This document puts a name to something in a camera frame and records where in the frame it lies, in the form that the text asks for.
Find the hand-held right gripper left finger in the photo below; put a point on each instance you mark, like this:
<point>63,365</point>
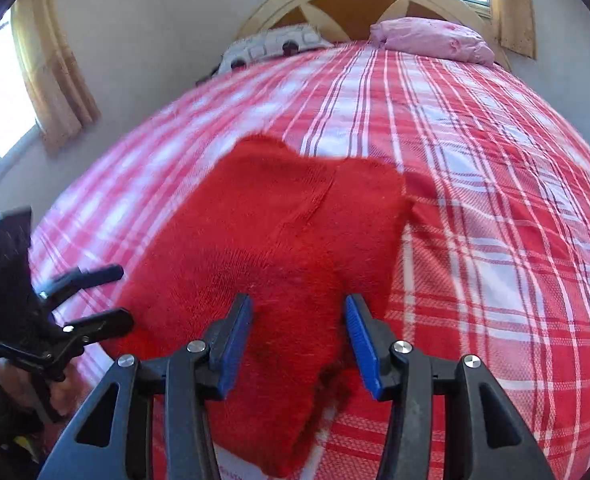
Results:
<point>231,355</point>

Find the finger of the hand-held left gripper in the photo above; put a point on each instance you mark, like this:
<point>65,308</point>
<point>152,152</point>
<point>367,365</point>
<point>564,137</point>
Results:
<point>105,324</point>
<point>92,275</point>

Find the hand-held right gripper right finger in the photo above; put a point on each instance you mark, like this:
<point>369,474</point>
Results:
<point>365,355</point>

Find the red knitted sweater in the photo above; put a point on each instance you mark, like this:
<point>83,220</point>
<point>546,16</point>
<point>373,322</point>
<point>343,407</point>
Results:
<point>285,240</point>

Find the person's left hand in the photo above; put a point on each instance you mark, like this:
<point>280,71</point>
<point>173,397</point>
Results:
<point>25,390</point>

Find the red plaid blanket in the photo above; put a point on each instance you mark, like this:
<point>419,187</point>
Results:
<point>500,220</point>

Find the beige curtain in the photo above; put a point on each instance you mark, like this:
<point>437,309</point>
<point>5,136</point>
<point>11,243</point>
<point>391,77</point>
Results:
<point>515,10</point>
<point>55,70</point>

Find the white patterned pillow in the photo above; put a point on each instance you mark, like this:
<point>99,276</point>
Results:
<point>270,47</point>

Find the pink pillow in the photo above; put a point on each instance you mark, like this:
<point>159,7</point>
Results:
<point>430,40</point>

